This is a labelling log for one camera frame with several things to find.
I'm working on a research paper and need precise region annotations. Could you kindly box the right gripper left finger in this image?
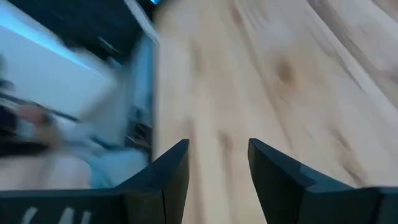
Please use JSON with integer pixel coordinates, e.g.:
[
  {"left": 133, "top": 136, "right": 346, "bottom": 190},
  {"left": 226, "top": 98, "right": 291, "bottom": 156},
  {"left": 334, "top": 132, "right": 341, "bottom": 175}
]
[{"left": 114, "top": 139, "right": 190, "bottom": 224}]

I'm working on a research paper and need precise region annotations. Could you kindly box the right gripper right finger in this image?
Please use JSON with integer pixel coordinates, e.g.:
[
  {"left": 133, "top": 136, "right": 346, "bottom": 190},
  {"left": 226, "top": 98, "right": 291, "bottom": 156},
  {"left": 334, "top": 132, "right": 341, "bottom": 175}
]
[{"left": 248, "top": 138, "right": 379, "bottom": 224}]

